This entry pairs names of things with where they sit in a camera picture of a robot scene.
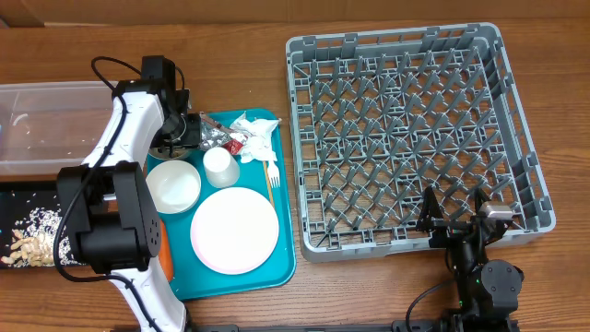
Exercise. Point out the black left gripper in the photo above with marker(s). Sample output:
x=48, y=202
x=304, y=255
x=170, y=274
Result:
x=192, y=136

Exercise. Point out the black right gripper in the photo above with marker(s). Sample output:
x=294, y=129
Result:
x=446, y=229

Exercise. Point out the white bowl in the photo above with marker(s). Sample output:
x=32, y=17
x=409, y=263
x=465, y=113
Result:
x=174, y=185

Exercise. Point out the orange carrot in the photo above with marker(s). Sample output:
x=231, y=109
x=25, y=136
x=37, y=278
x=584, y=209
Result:
x=165, y=254

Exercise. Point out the rice and peanut scraps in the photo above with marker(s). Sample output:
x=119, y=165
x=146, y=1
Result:
x=31, y=241

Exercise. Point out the grey bowl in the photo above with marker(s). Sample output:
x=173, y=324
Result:
x=165, y=154

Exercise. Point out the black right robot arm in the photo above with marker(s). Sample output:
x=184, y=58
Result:
x=487, y=289

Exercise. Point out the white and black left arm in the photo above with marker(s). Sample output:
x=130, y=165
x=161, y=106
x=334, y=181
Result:
x=110, y=228

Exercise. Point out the grey plastic dishwasher rack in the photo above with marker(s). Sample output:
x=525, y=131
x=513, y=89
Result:
x=379, y=116

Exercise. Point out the black waste tray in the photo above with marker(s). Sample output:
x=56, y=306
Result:
x=19, y=198

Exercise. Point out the crumpled foil wrapper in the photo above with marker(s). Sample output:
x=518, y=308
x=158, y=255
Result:
x=213, y=133

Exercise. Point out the red sauce packet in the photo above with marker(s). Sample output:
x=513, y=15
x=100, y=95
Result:
x=234, y=147

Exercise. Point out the translucent plastic cup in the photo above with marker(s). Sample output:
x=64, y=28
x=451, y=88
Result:
x=221, y=168

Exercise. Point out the crumpled white napkin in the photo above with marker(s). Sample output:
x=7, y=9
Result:
x=258, y=145

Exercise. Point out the wooden chopstick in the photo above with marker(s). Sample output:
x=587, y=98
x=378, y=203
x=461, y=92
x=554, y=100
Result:
x=268, y=184

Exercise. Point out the white plastic fork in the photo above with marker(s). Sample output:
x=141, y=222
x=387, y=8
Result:
x=273, y=174

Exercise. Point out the clear plastic bin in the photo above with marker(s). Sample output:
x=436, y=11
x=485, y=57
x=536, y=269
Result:
x=48, y=126

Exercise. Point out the teal plastic tray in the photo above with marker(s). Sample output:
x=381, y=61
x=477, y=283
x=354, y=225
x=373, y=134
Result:
x=192, y=279

